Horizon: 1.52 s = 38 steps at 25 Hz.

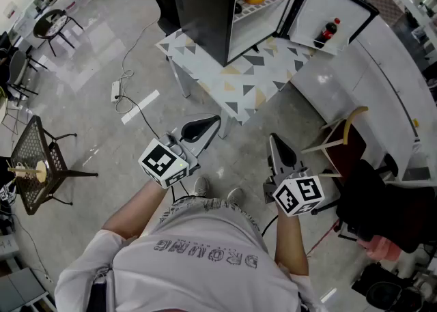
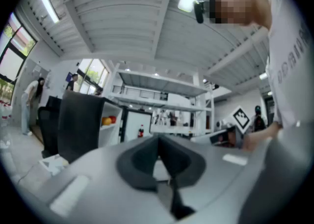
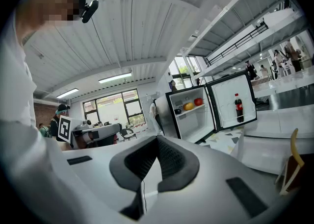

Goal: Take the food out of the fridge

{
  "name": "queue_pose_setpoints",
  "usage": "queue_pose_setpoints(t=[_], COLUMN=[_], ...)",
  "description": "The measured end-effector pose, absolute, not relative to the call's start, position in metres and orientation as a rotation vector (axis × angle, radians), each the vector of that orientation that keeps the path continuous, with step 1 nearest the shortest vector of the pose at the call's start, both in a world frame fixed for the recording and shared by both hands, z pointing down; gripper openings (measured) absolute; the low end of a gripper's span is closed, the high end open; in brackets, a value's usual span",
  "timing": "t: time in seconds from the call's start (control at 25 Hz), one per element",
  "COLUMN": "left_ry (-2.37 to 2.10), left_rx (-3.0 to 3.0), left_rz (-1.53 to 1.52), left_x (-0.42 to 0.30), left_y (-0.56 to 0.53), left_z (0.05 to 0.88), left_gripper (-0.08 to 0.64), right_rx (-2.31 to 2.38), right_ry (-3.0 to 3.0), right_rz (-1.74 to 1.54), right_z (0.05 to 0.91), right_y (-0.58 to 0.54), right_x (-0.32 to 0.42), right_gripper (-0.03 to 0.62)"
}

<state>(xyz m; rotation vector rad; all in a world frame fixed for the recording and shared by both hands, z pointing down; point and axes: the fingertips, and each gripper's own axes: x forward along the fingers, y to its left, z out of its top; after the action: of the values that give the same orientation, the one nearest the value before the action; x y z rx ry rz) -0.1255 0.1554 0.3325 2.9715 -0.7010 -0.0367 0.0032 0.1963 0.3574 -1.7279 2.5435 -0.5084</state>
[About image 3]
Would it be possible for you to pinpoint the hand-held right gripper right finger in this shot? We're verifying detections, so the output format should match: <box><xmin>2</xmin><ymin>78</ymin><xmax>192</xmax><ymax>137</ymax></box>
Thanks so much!
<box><xmin>157</xmin><ymin>134</ymin><xmax>200</xmax><ymax>193</ymax></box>

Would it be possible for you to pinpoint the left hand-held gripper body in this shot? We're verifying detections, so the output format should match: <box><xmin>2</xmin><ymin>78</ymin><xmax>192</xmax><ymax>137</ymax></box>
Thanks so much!
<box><xmin>57</xmin><ymin>116</ymin><xmax>123</xmax><ymax>149</ymax></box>

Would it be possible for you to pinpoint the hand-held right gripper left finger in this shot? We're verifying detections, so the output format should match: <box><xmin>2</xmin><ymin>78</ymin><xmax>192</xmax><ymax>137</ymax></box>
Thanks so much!
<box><xmin>109</xmin><ymin>135</ymin><xmax>158</xmax><ymax>221</ymax></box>

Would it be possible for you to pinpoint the black mini fridge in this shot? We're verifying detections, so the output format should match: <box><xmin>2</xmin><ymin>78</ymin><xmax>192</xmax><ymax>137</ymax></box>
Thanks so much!
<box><xmin>154</xmin><ymin>70</ymin><xmax>258</xmax><ymax>145</ymax></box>

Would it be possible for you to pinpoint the black chair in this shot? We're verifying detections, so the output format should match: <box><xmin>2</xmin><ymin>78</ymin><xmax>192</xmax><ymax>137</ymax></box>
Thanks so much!
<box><xmin>119</xmin><ymin>127</ymin><xmax>138</xmax><ymax>143</ymax></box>

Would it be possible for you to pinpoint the long ceiling light strip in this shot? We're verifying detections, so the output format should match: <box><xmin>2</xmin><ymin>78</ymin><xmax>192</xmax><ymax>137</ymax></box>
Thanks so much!
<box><xmin>56</xmin><ymin>88</ymin><xmax>79</xmax><ymax>99</ymax></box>
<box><xmin>98</xmin><ymin>72</ymin><xmax>132</xmax><ymax>84</ymax></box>

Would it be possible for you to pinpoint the black-framed window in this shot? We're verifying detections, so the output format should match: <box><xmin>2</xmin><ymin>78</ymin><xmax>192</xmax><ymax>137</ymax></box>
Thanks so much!
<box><xmin>82</xmin><ymin>89</ymin><xmax>146</xmax><ymax>127</ymax></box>

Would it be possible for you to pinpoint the person's white shirt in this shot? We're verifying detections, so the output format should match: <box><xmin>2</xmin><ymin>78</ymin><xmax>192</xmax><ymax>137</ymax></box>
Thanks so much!
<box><xmin>0</xmin><ymin>9</ymin><xmax>81</xmax><ymax>224</ymax></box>

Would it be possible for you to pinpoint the cola bottle with red label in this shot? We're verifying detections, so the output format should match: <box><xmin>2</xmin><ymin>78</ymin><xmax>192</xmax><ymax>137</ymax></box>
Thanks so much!
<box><xmin>234</xmin><ymin>93</ymin><xmax>245</xmax><ymax>123</ymax></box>

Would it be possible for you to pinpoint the tall glass window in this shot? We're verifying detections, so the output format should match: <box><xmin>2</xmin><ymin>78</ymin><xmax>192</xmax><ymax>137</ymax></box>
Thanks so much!
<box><xmin>168</xmin><ymin>55</ymin><xmax>202</xmax><ymax>90</ymax></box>

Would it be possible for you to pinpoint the person's head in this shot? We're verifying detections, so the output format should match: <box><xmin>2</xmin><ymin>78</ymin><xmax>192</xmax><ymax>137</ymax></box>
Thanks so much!
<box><xmin>15</xmin><ymin>0</ymin><xmax>87</xmax><ymax>45</ymax></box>

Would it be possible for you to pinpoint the black metal railing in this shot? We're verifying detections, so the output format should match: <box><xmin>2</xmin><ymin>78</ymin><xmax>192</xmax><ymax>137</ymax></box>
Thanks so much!
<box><xmin>205</xmin><ymin>22</ymin><xmax>269</xmax><ymax>66</ymax></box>

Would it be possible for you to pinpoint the thin black cable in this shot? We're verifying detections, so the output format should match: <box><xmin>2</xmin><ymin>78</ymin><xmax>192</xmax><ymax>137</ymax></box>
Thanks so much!
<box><xmin>141</xmin><ymin>179</ymin><xmax>148</xmax><ymax>213</ymax></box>

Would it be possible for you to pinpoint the black head-worn camera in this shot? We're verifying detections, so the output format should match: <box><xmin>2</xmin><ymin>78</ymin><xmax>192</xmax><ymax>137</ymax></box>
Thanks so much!
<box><xmin>78</xmin><ymin>0</ymin><xmax>100</xmax><ymax>24</ymax></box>

